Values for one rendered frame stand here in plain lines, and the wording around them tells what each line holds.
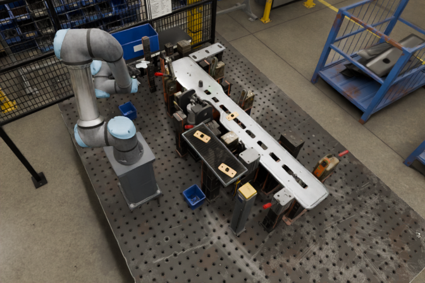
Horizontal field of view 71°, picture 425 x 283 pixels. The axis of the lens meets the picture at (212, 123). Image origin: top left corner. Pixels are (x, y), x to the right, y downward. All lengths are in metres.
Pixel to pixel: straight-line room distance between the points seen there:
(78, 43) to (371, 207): 1.85
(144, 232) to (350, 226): 1.20
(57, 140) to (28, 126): 0.38
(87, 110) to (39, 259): 1.58
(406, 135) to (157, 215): 2.78
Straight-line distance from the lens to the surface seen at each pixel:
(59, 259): 2.70
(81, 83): 1.38
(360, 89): 3.74
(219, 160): 1.49
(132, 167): 1.57
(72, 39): 1.33
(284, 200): 1.55
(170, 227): 1.85
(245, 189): 1.42
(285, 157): 1.76
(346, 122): 3.54
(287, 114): 2.40
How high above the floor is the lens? 2.41
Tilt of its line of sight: 50 degrees down
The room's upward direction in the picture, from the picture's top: 4 degrees clockwise
